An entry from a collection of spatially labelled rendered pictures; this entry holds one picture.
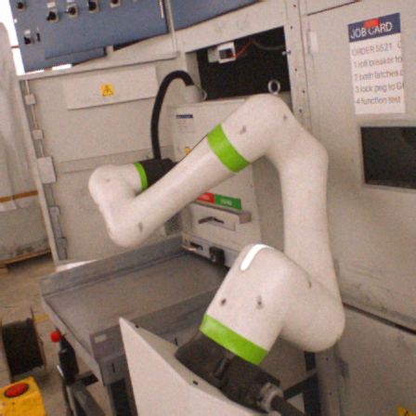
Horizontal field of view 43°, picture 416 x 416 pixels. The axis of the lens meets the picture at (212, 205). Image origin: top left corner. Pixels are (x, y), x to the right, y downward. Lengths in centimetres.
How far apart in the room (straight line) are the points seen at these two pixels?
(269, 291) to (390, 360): 64
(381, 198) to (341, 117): 22
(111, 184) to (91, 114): 76
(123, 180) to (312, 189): 48
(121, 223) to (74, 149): 84
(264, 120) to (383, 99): 28
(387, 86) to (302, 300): 53
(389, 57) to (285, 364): 92
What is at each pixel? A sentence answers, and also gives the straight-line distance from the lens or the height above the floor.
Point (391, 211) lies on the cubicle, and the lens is 129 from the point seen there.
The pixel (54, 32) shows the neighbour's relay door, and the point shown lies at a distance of 239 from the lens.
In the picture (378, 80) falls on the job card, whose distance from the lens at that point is 124.
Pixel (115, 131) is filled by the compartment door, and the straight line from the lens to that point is 206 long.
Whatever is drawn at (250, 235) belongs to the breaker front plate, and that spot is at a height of 99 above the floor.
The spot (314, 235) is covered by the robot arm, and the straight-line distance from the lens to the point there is 111.
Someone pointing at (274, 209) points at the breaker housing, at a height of 107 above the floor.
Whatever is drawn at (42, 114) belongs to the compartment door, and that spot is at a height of 143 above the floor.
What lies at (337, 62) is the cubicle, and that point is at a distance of 133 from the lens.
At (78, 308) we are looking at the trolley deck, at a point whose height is 85.
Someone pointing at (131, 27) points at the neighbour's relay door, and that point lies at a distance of 214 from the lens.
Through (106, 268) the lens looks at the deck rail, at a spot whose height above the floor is 88.
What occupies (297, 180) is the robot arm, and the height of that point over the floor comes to 121.
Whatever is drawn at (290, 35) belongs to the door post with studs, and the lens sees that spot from 149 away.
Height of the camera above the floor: 145
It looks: 13 degrees down
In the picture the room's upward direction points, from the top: 9 degrees counter-clockwise
